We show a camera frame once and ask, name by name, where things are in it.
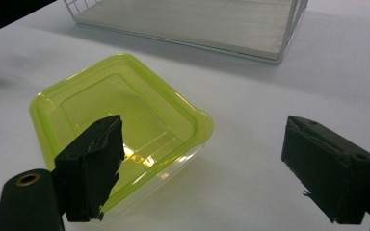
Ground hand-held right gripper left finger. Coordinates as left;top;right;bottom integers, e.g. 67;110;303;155
54;114;126;223

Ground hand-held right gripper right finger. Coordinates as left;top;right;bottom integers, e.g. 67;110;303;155
280;115;370;225

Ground green lidded clear plastic container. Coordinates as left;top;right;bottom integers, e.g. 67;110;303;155
28;53;215;217

